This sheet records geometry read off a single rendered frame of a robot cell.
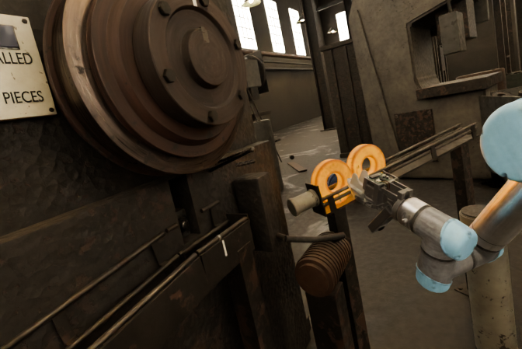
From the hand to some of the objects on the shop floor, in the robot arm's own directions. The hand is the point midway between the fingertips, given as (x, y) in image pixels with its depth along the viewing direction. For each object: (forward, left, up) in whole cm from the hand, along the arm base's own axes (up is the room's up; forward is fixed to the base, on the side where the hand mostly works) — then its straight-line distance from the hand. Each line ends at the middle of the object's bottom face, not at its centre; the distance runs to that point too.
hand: (350, 183), depth 92 cm
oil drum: (+161, -232, -53) cm, 288 cm away
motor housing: (+13, 0, -71) cm, 72 cm away
